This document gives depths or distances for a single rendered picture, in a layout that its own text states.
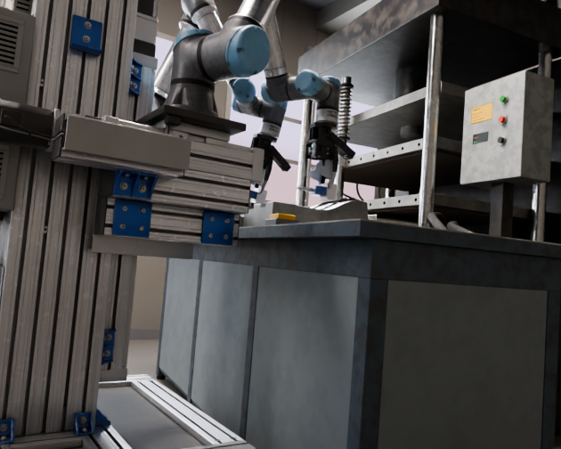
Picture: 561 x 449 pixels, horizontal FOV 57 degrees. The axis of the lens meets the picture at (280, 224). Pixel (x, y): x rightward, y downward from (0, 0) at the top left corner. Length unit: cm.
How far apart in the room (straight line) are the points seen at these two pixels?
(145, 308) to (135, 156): 321
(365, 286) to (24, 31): 99
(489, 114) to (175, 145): 142
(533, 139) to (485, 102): 26
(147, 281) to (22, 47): 306
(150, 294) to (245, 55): 320
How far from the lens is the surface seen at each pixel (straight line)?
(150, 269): 428
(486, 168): 221
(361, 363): 121
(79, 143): 112
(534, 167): 216
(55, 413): 149
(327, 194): 168
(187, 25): 205
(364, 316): 119
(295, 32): 528
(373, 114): 284
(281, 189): 482
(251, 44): 132
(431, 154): 228
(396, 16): 266
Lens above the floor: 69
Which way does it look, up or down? 4 degrees up
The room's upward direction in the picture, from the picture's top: 5 degrees clockwise
